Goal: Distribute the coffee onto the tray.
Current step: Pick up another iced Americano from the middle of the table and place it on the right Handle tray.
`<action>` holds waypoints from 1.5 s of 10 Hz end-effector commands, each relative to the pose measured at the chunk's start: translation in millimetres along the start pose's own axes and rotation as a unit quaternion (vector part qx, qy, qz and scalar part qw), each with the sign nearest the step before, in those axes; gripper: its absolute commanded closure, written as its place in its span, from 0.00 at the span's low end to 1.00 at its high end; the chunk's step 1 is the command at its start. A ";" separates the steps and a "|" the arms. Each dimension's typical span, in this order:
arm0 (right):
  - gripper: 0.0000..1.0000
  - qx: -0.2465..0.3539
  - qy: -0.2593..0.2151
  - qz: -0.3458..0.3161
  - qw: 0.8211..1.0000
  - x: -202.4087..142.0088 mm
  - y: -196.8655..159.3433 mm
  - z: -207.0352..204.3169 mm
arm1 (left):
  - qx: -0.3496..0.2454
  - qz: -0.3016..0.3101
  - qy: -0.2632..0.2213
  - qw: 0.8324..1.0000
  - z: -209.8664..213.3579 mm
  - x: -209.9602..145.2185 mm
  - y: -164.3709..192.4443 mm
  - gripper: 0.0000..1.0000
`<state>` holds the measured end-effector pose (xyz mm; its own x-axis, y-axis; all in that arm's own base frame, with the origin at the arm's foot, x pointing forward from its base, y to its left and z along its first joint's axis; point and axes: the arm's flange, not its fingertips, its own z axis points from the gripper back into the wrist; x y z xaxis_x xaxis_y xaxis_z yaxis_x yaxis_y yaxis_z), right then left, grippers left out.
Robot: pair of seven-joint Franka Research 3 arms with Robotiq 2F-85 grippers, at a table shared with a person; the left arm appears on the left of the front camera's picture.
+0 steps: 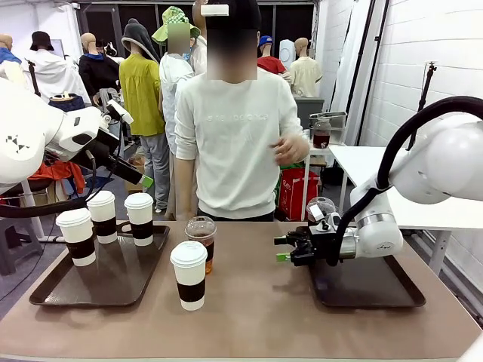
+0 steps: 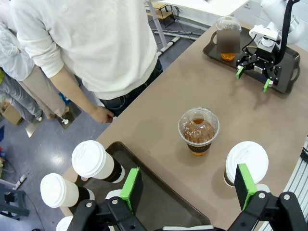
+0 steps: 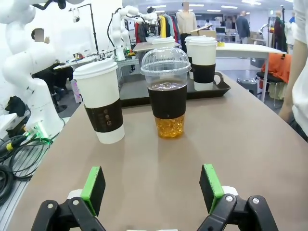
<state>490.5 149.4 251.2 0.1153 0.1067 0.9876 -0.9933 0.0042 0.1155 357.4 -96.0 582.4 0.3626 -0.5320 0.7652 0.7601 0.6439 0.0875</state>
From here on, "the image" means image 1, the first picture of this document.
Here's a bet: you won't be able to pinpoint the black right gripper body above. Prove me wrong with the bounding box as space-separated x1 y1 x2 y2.
306 227 341 265

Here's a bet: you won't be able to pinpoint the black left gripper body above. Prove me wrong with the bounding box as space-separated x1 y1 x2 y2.
73 127 122 171

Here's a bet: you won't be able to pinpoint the clear plastic iced drink cup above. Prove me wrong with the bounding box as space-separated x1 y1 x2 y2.
184 216 217 275
306 197 337 227

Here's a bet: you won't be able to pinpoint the white paper cup black sleeve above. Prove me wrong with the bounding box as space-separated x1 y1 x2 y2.
55 207 97 267
169 240 208 311
86 190 118 244
124 192 155 247

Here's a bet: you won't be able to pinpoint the person's right forearm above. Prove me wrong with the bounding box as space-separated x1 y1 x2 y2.
174 157 200 221

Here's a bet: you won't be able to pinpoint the brown plastic serving tray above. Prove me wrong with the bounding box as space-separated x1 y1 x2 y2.
295 225 427 309
29 222 171 307

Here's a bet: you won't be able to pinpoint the person's left hand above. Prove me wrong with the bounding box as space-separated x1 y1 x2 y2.
272 134 311 167

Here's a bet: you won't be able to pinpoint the cardboard box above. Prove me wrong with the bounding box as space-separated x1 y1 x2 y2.
126 156 146 194

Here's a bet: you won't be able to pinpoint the orange cloth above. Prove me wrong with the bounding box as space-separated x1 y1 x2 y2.
32 161 86 195

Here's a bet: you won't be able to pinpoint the red shopping bag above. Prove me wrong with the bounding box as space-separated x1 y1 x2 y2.
278 167 320 222

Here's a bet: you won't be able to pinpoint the mannequin torso blue jeans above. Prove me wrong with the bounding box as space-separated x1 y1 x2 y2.
48 92 86 114

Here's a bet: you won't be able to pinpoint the small white side table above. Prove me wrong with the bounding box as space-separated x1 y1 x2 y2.
303 130 346 186

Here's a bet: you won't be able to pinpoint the mannequin grey hood yellow blouse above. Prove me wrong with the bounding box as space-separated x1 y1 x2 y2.
118 17 171 212

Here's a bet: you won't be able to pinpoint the mannequin black sweater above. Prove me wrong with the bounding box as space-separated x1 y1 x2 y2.
78 32 125 110

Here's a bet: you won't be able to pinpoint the mannequin black hat white cloak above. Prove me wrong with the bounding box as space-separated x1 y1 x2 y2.
24 31 91 105

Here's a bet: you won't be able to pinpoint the black tripod thin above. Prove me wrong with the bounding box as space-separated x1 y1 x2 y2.
26 60 42 97

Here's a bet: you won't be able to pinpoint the white table with orange cloth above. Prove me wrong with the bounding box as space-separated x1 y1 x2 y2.
0 176 65 242

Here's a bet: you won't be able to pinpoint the figure green hat white jacket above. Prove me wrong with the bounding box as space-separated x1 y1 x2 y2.
151 5 208 222

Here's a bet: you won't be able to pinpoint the glass jar dark liquid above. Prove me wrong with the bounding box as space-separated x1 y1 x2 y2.
312 118 332 149

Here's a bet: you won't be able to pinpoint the person in white sweatshirt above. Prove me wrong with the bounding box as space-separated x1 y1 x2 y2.
174 0 310 222

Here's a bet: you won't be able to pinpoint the large white table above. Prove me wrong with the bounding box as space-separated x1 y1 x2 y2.
328 145 483 278

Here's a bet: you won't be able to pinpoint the grey plastic stool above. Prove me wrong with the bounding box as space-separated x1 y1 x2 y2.
0 216 43 276

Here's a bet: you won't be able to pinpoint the metal rectangular container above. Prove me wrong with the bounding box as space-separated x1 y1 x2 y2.
309 111 347 131

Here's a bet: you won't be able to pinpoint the grey bin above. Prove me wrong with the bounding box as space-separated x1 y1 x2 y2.
294 97 325 129

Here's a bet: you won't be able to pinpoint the mannequin blue scarf cream jacket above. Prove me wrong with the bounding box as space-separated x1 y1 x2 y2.
0 33 27 86

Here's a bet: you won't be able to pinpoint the mannequin cream shirt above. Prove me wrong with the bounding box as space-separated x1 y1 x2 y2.
288 36 324 99

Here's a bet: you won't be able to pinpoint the mannequin blue cap red hood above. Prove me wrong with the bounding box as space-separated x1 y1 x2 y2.
257 35 294 82

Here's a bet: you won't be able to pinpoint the white oval appliance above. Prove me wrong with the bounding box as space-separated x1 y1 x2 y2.
278 39 296 71

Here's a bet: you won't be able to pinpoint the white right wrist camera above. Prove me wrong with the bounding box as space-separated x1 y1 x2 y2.
309 205 343 232

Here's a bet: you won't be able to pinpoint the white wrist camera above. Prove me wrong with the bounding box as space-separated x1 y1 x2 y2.
100 99 134 126
309 205 343 232

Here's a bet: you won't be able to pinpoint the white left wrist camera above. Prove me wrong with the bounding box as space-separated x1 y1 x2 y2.
100 99 134 126

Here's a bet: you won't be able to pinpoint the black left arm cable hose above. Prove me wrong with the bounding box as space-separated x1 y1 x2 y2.
0 112 125 219

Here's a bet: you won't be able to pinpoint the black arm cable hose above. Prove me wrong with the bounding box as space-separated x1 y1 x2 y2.
0 112 125 219
326 96 483 267

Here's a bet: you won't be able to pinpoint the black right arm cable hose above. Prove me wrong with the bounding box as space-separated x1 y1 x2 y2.
326 96 483 267

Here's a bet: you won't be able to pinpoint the white head-mounted camera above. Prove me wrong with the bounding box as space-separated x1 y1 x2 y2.
200 4 230 17

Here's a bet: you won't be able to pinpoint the black tripod with phone mount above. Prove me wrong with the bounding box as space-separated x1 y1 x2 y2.
406 61 438 151

